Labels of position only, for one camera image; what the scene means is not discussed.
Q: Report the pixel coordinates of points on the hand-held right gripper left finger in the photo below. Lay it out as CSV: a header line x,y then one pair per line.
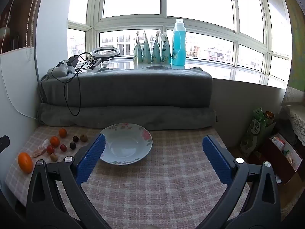
x,y
91,157

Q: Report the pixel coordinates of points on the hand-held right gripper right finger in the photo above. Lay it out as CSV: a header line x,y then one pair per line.
x,y
218,159

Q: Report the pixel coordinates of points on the brown longan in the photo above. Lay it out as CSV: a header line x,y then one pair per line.
x,y
53,157
83,138

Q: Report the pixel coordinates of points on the dark plum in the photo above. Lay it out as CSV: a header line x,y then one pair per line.
x,y
75,138
72,145

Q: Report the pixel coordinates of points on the large orange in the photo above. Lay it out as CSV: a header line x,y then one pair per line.
x,y
25,162

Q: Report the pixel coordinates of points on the red cherry tomato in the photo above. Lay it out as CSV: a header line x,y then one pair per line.
x,y
63,147
50,149

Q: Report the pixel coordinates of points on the plastic snack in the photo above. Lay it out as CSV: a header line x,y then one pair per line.
x,y
40,150

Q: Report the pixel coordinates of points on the small tangerine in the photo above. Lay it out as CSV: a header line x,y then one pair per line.
x,y
62,132
54,141

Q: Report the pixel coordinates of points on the floral white plate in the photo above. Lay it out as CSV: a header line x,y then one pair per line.
x,y
128,143

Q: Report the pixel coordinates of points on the green printed carton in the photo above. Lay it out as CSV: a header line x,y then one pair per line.
x,y
253,133

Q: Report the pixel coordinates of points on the red cardboard box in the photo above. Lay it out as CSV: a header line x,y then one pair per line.
x,y
274,159

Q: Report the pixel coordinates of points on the thin grey folded blanket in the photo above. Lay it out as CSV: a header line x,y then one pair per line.
x,y
133,116

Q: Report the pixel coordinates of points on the glass jar with lid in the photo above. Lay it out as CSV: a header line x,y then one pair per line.
x,y
269,118

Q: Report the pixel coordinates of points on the pink checked cloth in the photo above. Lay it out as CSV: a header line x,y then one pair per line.
x,y
154,186

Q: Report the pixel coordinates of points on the thick grey folded blanket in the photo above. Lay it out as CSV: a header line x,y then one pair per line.
x,y
143,88

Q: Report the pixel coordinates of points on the white lace cloth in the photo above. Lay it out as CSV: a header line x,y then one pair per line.
x,y
295,114

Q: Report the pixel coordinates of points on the white charger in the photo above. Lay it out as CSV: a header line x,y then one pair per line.
x,y
62,69

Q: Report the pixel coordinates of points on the black power adapter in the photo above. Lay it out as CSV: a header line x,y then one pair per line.
x,y
72,60

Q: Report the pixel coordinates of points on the blue detergent bottle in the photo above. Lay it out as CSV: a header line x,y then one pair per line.
x,y
178,47

